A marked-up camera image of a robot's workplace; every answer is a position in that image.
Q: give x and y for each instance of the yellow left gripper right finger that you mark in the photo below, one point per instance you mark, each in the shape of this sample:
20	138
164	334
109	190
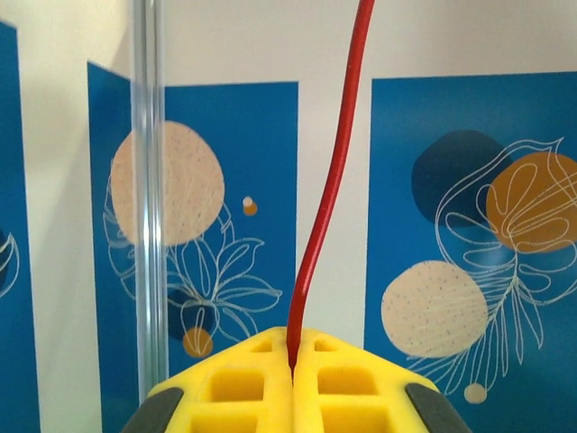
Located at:
351	388

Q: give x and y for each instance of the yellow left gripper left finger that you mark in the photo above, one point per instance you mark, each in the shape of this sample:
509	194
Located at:
234	388

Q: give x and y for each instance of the blue floral wall panel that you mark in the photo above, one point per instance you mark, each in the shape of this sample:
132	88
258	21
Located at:
13	180
252	158
405	113

